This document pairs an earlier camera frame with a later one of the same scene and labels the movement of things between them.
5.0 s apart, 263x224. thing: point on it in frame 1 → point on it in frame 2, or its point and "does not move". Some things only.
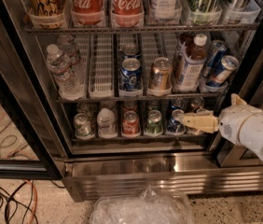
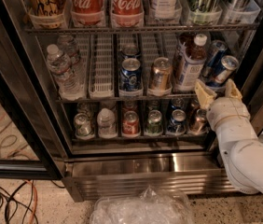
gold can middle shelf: x=161 y=74 does not move
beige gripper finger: x=200 y=121 → x=205 y=95
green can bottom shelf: x=154 y=126 does not move
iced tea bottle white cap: x=191 y=49 does not move
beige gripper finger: x=236 y=100 → x=231 y=91
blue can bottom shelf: x=175 y=124 does not move
